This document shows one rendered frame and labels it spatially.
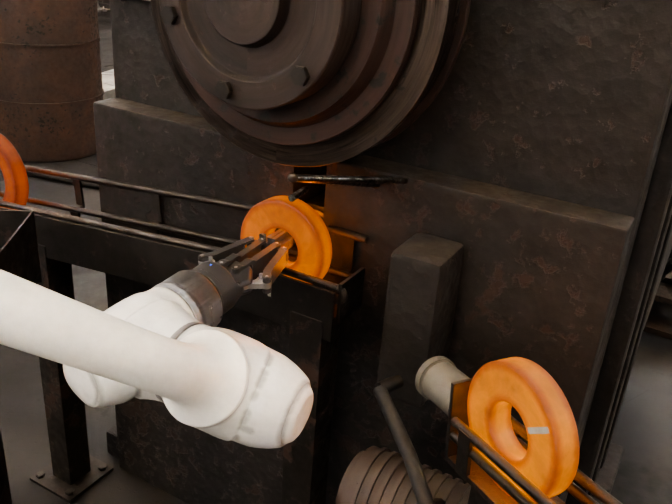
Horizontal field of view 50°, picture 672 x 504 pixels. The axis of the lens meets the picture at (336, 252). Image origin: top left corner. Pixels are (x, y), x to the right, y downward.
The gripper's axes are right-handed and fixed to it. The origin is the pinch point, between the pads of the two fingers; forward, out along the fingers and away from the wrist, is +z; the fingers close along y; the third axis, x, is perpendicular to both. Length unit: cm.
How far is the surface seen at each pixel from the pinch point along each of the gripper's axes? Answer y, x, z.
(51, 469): -60, -74, -9
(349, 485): 23.7, -22.5, -19.9
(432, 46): 22.1, 32.6, -0.2
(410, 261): 22.9, 4.4, -3.3
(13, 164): -63, -2, 0
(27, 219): -41.7, -1.9, -14.6
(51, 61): -235, -37, 150
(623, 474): 55, -81, 68
